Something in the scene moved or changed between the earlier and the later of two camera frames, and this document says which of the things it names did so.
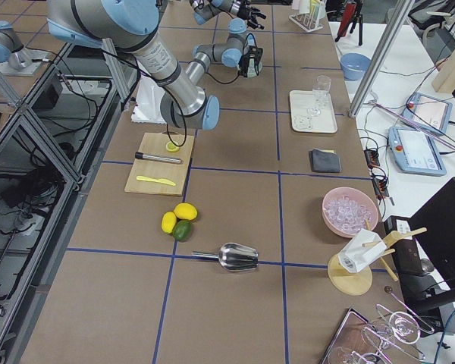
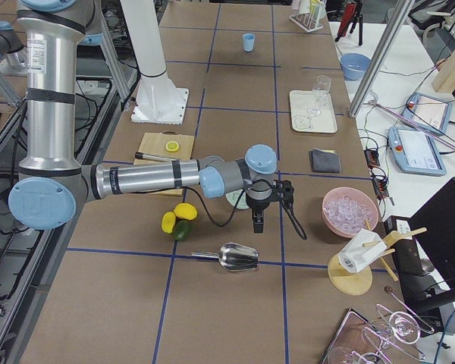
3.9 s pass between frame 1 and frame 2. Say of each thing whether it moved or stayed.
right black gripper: moved
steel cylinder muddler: stayed
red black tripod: stayed
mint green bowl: moved
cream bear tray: stayed
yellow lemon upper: stayed
